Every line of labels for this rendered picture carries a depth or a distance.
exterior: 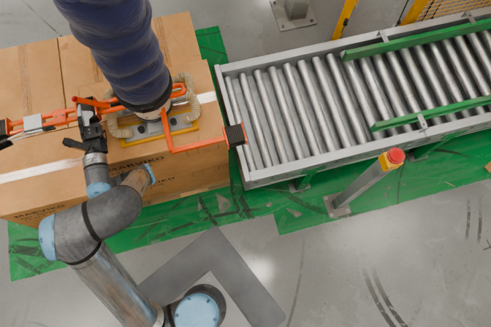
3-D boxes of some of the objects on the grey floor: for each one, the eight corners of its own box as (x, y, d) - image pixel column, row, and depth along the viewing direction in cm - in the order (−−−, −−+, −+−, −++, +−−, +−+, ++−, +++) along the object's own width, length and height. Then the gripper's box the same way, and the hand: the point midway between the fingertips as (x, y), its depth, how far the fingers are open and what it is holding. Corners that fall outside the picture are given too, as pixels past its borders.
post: (340, 198, 261) (397, 148, 167) (343, 208, 259) (404, 163, 165) (329, 201, 260) (383, 152, 166) (333, 211, 258) (389, 167, 164)
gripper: (112, 158, 163) (104, 112, 169) (101, 146, 149) (93, 97, 156) (91, 163, 162) (84, 117, 168) (77, 152, 148) (71, 102, 155)
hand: (82, 112), depth 161 cm, fingers open, 8 cm apart
